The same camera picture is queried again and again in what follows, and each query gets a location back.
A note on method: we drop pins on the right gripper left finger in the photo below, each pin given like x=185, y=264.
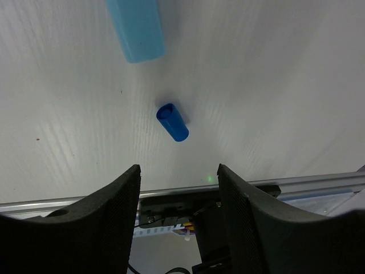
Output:
x=93, y=235

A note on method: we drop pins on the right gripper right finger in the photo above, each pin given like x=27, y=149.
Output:
x=266, y=235

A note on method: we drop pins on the dark blue marker cap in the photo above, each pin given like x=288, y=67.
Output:
x=170, y=118

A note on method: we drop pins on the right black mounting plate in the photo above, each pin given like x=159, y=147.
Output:
x=182, y=211

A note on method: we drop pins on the light blue highlighter cap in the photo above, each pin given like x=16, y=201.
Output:
x=138, y=28

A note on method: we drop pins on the white slotted cable duct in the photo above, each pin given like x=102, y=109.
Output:
x=180, y=229

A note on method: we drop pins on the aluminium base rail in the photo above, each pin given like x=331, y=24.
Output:
x=290, y=187

